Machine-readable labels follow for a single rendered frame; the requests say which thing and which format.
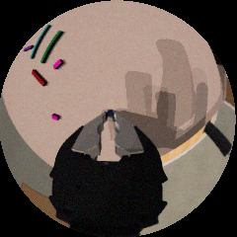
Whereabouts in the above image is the turquoise rod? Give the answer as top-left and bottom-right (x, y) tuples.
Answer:
(30, 25), (51, 59)

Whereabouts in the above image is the red rod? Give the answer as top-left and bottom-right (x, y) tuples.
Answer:
(32, 69), (47, 86)

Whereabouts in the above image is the green rod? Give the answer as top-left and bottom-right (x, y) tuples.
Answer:
(40, 31), (63, 63)

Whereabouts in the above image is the small magenta block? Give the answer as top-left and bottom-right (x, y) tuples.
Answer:
(51, 114), (60, 120)
(53, 59), (64, 69)

